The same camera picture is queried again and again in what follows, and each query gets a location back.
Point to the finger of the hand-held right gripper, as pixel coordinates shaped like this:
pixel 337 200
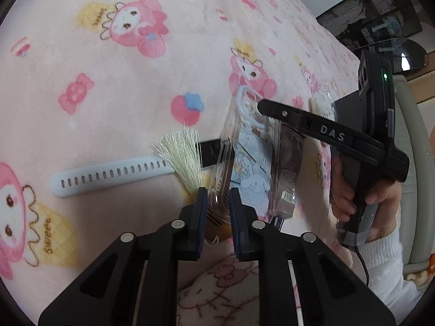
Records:
pixel 282 112

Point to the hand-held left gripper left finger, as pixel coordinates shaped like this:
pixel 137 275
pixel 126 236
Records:
pixel 201 210

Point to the dark cluttered shelf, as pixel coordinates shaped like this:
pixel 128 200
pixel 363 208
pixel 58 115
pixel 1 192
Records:
pixel 356 13

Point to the black oval glass tabletop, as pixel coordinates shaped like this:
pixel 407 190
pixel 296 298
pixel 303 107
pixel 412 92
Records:
pixel 413 47

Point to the person's right forearm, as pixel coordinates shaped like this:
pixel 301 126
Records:
pixel 384 271

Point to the clear cartoon phone case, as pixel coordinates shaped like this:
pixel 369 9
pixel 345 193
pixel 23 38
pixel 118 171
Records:
pixel 248 163

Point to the beige padded bed frame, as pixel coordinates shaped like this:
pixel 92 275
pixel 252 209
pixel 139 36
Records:
pixel 413 176

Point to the brown cosmetic tube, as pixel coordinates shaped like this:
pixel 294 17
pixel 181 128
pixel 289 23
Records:
pixel 285 169

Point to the pink cartoon printed blanket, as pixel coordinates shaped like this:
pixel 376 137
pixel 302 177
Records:
pixel 102 91

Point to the pale green tassel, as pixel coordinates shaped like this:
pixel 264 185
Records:
pixel 183 163

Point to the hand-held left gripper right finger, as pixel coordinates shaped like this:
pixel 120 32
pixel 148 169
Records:
pixel 235 214

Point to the person's right hand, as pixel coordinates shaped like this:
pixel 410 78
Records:
pixel 343 197

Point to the dark grey cardboard box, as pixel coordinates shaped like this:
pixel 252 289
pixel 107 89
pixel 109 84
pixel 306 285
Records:
pixel 348 115

